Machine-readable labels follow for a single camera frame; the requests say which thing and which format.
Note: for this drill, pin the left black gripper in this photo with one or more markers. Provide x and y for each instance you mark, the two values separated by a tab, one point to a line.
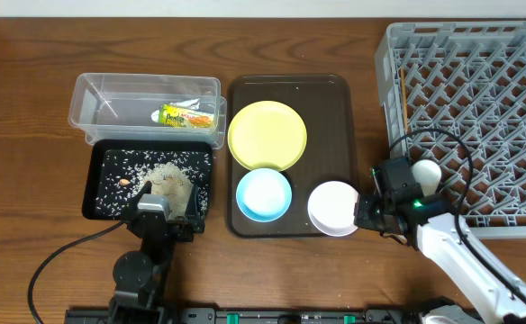
173	223

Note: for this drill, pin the clear plastic bin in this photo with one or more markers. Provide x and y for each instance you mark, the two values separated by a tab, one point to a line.
114	106

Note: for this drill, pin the white tissue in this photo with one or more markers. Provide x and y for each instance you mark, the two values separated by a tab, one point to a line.
191	104

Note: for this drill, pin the yellow plate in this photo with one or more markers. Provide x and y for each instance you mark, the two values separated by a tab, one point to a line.
267	134

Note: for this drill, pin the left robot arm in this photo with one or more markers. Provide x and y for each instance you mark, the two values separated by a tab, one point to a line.
140	275

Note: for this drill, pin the white bowl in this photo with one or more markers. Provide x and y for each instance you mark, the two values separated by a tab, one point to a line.
331	208

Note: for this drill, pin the wooden chopstick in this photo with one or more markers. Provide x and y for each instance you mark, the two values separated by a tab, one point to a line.
404	102

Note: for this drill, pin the white cup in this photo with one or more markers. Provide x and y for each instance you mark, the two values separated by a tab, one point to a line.
428	174

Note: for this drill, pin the brown serving tray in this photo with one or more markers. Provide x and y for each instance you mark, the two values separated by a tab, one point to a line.
324	103

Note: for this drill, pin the black tray bin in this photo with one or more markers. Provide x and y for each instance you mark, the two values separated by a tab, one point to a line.
105	145

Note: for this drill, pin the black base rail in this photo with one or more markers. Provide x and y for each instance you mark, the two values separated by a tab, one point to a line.
434	311

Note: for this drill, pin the green snack wrapper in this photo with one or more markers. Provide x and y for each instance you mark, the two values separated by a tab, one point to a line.
179	117

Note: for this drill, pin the grey dishwasher rack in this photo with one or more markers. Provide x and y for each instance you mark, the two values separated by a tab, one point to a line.
466	103

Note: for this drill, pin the food scraps rice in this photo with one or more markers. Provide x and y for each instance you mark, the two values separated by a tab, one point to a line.
171	173

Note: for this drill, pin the light blue bowl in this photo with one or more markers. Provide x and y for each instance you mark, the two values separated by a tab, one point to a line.
263	195

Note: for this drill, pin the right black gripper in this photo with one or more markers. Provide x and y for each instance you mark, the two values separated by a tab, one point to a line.
364	216

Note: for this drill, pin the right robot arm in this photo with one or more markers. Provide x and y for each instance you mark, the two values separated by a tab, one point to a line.
433	225

